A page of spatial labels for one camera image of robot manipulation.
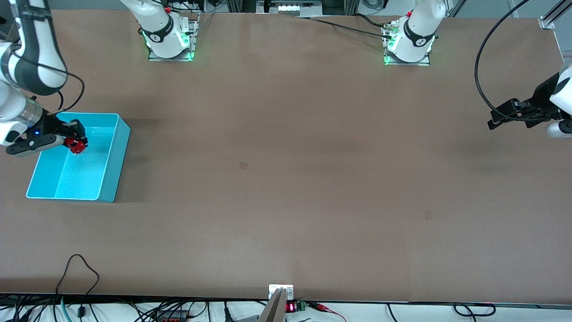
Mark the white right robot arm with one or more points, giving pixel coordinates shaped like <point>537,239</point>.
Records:
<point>35,53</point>

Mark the blue plastic box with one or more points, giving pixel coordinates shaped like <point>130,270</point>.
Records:
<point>85,174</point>

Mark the aluminium frame corner bracket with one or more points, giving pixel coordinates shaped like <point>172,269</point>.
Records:
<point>548,20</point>

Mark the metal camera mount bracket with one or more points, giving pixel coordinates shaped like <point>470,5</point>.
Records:
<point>277,304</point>

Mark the red beetle toy car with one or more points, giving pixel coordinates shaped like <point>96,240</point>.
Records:
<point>77,145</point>

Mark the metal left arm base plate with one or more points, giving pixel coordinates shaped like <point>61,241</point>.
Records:
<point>424,61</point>

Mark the lit electronics box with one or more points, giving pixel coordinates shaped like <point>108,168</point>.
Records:
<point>292,6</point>

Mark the black orange power strip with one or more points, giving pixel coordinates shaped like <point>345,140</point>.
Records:
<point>172,316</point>

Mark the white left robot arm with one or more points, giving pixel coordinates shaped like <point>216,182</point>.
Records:
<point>416,31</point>

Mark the red digit display module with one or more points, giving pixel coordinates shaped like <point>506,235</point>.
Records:
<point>295,307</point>

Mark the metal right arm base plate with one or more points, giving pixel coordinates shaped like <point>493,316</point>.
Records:
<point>187,51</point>

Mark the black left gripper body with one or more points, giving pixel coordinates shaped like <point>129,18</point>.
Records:
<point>540,97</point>

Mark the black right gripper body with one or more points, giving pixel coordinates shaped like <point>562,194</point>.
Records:
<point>52,124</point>

